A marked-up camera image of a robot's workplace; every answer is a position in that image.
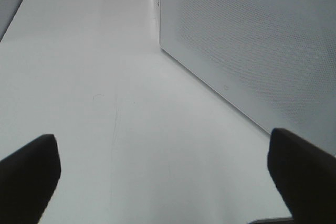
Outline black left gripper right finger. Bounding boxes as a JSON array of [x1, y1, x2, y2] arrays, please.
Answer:
[[267, 128, 335, 223]]

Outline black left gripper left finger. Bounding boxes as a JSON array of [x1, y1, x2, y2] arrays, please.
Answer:
[[1, 134, 61, 223]]

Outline white microwave door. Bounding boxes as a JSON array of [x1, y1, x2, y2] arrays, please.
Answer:
[[160, 0, 335, 154]]

